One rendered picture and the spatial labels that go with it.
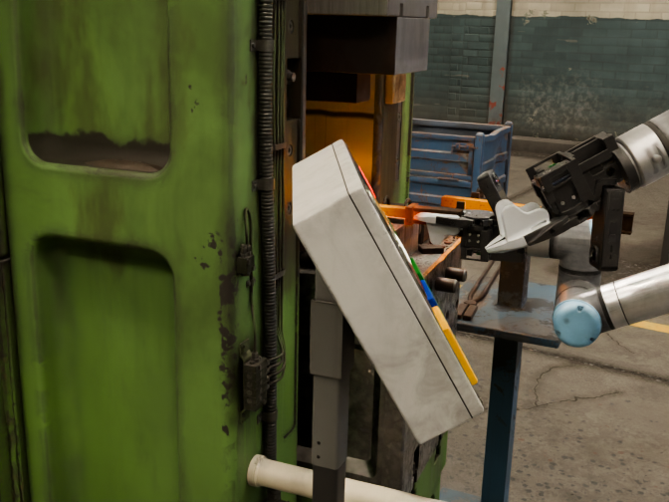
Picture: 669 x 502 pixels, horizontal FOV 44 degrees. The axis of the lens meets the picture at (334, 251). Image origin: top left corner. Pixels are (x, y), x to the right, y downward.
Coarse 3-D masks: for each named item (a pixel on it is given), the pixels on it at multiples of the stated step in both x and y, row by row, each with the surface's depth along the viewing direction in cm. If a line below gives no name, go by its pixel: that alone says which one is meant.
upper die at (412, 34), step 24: (312, 24) 142; (336, 24) 140; (360, 24) 138; (384, 24) 137; (408, 24) 142; (312, 48) 143; (336, 48) 141; (360, 48) 139; (384, 48) 138; (408, 48) 144; (336, 72) 142; (360, 72) 140; (384, 72) 139; (408, 72) 145
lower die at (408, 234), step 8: (392, 216) 156; (392, 224) 154; (400, 224) 154; (416, 224) 163; (400, 232) 153; (408, 232) 158; (416, 232) 163; (400, 240) 154; (408, 240) 159; (416, 240) 164; (304, 248) 153; (408, 248) 160; (416, 248) 165; (408, 256) 160
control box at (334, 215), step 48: (336, 144) 109; (336, 192) 83; (336, 240) 81; (384, 240) 81; (336, 288) 82; (384, 288) 83; (384, 336) 84; (432, 336) 84; (384, 384) 86; (432, 384) 86; (432, 432) 87
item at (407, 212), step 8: (384, 208) 157; (392, 208) 156; (400, 208) 156; (408, 208) 154; (416, 208) 154; (424, 208) 154; (432, 208) 154; (440, 208) 154; (448, 208) 154; (456, 208) 154; (400, 216) 156; (408, 216) 154; (408, 224) 155
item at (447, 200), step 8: (448, 200) 189; (456, 200) 188; (464, 200) 187; (472, 200) 187; (480, 200) 187; (472, 208) 187; (480, 208) 186; (488, 208) 185; (624, 216) 173; (632, 216) 172; (624, 224) 173; (632, 224) 173; (624, 232) 173
